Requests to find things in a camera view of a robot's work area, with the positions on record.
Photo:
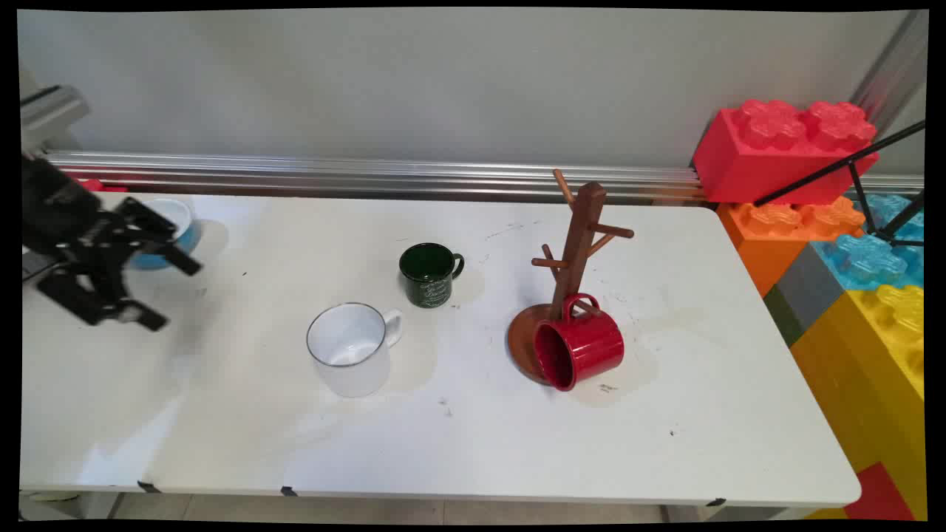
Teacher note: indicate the brown wooden mug tree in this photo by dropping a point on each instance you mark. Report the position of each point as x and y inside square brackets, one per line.
[584, 222]

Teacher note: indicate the blue toy brick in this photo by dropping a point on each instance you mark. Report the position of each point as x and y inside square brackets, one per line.
[865, 258]

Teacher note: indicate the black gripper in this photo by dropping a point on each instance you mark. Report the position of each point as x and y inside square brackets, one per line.
[59, 207]

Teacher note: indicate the horizontal aluminium rail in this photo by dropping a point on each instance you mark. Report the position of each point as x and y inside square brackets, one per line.
[369, 174]

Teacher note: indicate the small red toy brick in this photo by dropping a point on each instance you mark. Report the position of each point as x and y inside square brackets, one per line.
[92, 185]

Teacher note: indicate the aluminium frame piece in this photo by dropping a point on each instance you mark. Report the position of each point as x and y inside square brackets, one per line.
[52, 111]

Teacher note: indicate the dark green enamel mug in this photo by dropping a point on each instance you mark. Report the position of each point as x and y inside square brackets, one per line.
[429, 284]

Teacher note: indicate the white enamel mug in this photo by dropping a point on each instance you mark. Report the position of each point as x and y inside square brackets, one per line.
[355, 369]

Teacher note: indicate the black tripod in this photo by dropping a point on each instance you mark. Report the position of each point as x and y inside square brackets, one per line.
[813, 176]

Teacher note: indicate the blue bowl white inside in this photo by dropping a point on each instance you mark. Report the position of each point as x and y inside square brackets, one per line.
[185, 210]

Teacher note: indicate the red ceramic mug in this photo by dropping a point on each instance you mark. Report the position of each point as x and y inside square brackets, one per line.
[591, 347]

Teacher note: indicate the large red toy brick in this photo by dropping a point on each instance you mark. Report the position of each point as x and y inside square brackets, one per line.
[746, 162]

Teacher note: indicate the large yellow toy brick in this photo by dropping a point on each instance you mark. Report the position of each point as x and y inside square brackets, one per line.
[872, 384]

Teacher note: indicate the orange toy brick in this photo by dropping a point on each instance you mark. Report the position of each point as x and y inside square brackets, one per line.
[761, 251]

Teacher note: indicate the dark green toy brick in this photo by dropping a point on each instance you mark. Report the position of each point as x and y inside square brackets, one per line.
[783, 318]

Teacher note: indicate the slanted aluminium post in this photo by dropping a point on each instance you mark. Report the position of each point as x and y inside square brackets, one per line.
[898, 59]

